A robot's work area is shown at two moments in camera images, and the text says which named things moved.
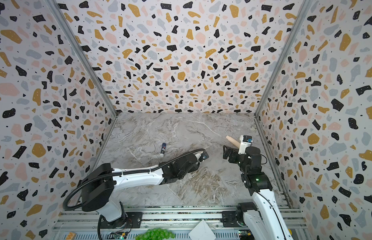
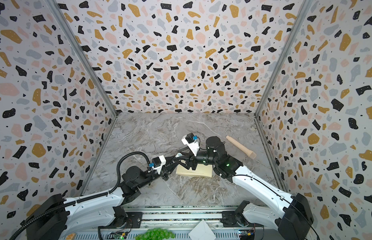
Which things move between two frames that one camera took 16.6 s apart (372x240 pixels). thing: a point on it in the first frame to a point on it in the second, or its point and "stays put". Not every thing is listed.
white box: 245,141 to 192,142
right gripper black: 235,154 to 191,159
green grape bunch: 157,233 stays put
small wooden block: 70,236 stays put
